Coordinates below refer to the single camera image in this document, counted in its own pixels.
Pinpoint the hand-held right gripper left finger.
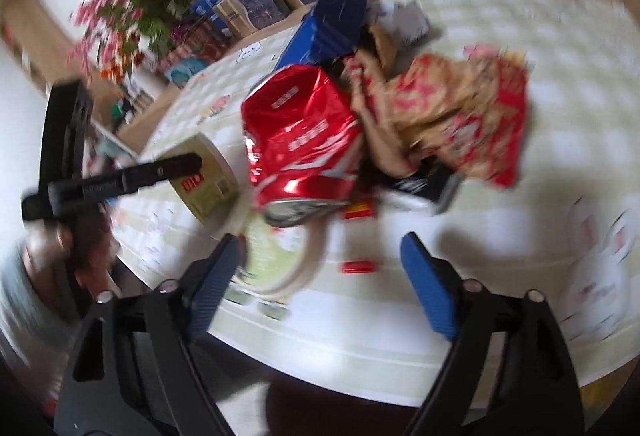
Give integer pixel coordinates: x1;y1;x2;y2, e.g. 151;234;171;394
52;233;242;436

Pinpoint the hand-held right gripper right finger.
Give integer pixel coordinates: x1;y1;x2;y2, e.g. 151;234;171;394
400;231;586;436

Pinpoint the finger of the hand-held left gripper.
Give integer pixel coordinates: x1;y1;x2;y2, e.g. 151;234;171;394
22;153;203;219

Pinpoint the round green gold tin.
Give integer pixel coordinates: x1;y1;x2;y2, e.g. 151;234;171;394
167;132;238;223

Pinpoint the black snack packet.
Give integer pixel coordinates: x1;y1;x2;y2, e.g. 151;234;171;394
375;161;463;217

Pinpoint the crushed red soda can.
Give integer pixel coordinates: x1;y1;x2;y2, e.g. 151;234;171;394
241;65;363;227

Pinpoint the person's left forearm grey sleeve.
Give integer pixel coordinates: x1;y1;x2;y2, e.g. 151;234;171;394
0;236;68;372

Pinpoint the green white paper packet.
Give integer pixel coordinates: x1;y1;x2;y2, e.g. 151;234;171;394
225;215;301;319

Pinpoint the small red wrapper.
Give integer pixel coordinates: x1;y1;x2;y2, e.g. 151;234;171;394
340;259;377;275

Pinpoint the checked rabbit tablecloth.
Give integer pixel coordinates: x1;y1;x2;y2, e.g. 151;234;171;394
107;0;640;409

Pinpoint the small red sachet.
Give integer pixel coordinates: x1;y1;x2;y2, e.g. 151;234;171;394
344;200;377;220

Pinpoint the teal round item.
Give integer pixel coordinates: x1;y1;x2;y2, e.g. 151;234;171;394
165;59;206;87

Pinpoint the patterned tin box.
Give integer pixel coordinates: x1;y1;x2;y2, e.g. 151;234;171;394
165;24;236;67

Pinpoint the bright blue flat box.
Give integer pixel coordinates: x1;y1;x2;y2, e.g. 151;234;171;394
190;0;236;40

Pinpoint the brown red snack bag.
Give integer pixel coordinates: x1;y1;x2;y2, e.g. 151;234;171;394
350;51;531;189

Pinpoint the dark blue open box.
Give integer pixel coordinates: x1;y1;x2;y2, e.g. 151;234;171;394
272;0;371;77

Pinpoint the crumpled white paper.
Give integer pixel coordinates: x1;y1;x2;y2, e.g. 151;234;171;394
372;0;431;47

